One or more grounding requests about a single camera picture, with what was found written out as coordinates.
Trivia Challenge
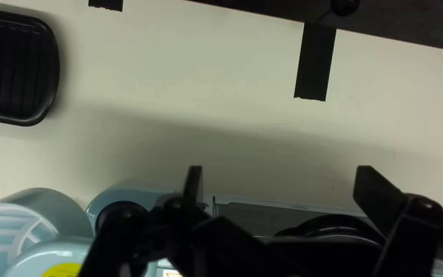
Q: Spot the light blue breakfast maker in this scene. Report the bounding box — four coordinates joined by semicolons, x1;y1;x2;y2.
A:
0;182;443;277

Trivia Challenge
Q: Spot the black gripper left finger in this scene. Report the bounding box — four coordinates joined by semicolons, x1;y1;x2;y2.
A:
77;165;295;277

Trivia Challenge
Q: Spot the black mounting platform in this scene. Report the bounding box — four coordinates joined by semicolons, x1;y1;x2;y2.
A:
189;0;443;54

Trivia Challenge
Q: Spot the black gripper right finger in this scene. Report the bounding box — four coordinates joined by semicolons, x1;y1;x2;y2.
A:
352;165;443;277

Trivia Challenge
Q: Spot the black ribbed grill tray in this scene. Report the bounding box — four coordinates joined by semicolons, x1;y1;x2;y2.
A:
0;5;62;128

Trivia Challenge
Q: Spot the short black tape strip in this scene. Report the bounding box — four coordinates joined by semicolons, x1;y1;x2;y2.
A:
88;0;125;14

